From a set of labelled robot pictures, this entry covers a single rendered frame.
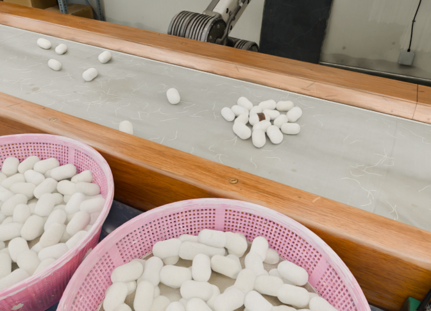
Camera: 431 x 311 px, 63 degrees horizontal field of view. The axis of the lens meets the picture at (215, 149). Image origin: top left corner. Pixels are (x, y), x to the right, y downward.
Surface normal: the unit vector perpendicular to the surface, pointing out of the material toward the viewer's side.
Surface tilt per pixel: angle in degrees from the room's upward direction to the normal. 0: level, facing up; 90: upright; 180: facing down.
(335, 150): 0
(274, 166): 0
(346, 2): 90
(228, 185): 0
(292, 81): 45
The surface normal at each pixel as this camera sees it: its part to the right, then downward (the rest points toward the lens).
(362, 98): -0.28, -0.21
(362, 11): -0.35, 0.54
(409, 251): 0.04, -0.80
